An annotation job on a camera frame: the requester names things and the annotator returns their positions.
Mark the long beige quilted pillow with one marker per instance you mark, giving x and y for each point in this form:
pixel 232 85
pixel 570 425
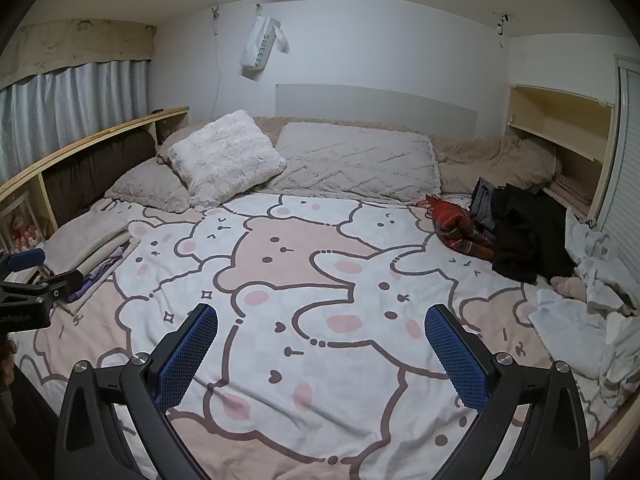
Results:
pixel 350 160

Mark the beige curtain valance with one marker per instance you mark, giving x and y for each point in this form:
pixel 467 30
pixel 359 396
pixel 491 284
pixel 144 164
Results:
pixel 75 42

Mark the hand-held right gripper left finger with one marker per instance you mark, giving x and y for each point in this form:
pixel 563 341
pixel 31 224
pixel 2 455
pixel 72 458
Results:
pixel 187 355

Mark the white hanging bag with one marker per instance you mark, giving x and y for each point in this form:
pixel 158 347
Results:
pixel 257 45

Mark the beige fleece blanket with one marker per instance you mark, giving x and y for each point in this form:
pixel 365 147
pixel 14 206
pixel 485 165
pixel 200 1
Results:
pixel 495 160

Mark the folded beige sheet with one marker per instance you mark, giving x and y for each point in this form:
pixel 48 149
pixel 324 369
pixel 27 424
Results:
pixel 567 190

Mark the white crumpled clothes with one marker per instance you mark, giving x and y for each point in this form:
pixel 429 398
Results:
pixel 570 330

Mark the pink sock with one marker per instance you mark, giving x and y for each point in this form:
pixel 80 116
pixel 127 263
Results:
pixel 570 287

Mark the bear printed blanket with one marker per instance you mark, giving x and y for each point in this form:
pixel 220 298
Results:
pixel 300 260

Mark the boxed red doll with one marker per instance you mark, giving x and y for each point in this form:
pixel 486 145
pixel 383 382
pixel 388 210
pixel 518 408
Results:
pixel 22 232

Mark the folded cream garment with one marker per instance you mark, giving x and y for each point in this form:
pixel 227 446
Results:
pixel 107 260

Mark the red plaid scarf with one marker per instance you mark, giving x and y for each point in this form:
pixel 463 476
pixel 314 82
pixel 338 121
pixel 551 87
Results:
pixel 457 225

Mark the black wall hook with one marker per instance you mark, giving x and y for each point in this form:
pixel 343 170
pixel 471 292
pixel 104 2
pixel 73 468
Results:
pixel 501 22

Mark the white fluffy pillow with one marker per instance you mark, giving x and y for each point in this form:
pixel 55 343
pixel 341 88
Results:
pixel 225 152

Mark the small beige pillow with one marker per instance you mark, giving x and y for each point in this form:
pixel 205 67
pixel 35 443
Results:
pixel 145 187

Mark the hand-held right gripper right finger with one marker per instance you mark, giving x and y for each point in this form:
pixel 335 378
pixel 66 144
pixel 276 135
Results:
pixel 460 360

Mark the folded purple garment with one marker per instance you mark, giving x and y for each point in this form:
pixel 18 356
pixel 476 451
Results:
pixel 90 285

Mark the pale striped curtain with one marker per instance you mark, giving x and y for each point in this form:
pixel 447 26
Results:
pixel 75 105

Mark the cream wall shelf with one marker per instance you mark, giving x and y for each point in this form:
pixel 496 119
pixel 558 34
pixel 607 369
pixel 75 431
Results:
pixel 560 110

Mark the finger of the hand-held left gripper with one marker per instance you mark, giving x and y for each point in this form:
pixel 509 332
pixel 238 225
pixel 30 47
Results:
pixel 62 282
pixel 25 260

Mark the black crumpled garment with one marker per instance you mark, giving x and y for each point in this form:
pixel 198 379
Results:
pixel 530 235

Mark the wooden headboard shelf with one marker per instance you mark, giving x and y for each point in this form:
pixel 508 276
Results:
pixel 100 135

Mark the grey blue garment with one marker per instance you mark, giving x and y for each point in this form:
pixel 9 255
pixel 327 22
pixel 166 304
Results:
pixel 482 205

